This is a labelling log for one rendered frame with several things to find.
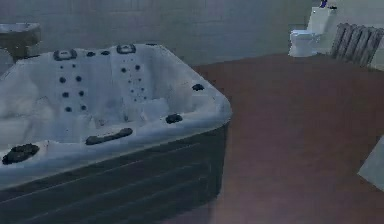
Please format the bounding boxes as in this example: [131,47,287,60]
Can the pale grey floor mat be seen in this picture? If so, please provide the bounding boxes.
[357,134,384,193]

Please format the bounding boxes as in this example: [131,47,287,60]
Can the grey ribbed radiator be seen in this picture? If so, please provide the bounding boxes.
[330,22,384,68]

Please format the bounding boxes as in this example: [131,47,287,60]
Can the white whirlpool bathtub dark panels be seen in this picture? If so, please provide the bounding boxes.
[0,42,233,224]

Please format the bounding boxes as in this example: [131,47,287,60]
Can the white pedestal sink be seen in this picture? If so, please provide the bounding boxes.
[0,22,42,64]

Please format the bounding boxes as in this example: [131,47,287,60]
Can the white toilet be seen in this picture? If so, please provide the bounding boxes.
[288,6,338,58]

